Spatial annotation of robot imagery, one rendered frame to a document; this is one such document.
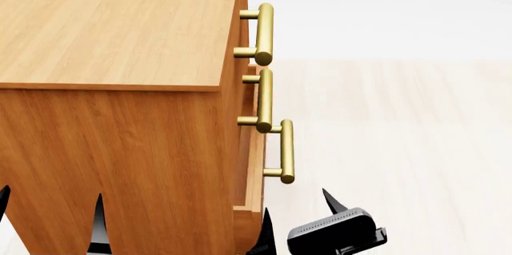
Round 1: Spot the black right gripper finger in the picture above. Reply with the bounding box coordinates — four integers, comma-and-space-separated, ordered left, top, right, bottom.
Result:
322, 188, 350, 216
254, 206, 278, 255

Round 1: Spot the brass bar drawer handle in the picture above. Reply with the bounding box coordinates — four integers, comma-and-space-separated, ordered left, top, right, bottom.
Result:
262, 118, 296, 185
237, 68, 274, 134
233, 2, 275, 67

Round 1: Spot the grey gripper camera box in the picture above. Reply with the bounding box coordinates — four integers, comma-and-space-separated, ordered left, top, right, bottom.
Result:
286, 206, 378, 255

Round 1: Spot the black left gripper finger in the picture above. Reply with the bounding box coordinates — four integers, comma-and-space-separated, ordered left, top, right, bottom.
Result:
0, 185, 12, 224
88, 193, 111, 245

